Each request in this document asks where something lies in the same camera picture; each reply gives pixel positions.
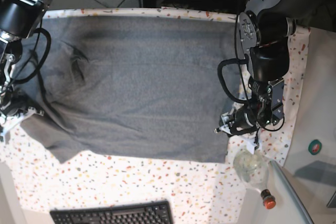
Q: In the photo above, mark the terrazzo patterned tablecloth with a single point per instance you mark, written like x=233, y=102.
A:
x=201, y=192

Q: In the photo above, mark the grey t-shirt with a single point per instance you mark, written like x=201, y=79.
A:
x=132, y=86

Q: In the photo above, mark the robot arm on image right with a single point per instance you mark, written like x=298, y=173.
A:
x=262, y=31

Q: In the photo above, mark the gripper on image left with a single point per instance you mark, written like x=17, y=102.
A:
x=19, y=104

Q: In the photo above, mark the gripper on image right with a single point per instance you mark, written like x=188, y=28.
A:
x=240, y=121

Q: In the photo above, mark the black computer keyboard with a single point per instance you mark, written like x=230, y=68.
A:
x=154, y=212

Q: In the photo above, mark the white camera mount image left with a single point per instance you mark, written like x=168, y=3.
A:
x=10, y=122

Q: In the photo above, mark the green tape roll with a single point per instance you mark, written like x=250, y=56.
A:
x=315, y=147

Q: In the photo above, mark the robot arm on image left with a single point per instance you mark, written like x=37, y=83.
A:
x=20, y=19

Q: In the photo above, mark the clear glass bottle red cap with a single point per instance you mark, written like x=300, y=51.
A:
x=253, y=172

